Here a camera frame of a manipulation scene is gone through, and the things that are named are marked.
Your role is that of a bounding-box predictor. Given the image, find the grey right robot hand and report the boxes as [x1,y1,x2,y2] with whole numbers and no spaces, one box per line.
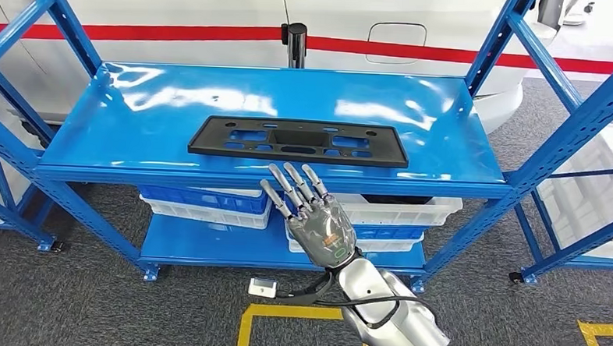
[256,161,363,271]

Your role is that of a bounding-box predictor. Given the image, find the black plastic plate bracket part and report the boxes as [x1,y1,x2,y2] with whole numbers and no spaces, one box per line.
[187,114,412,170]

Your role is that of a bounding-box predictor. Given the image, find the blue steel shelf rack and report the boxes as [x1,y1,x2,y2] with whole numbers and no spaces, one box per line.
[508,96,613,288]
[0,91,62,253]
[0,0,613,302]

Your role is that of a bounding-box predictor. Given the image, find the black plastic parts pile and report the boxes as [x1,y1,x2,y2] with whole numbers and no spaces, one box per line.
[361,193,434,207]

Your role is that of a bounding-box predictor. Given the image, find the red barrier belt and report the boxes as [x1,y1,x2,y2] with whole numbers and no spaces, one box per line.
[0,15,284,51]
[304,36,613,76]

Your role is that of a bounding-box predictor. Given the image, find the white car body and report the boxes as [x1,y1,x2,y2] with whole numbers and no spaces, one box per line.
[0,0,569,147]

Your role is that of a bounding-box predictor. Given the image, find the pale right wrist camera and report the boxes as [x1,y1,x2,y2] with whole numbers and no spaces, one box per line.
[247,277,278,298]

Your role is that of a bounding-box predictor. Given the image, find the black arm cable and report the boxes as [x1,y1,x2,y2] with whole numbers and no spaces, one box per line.
[273,268,440,334]

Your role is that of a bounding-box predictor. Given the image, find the black chrome stanchion post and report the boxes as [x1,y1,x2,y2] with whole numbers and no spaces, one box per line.
[279,21,309,70]

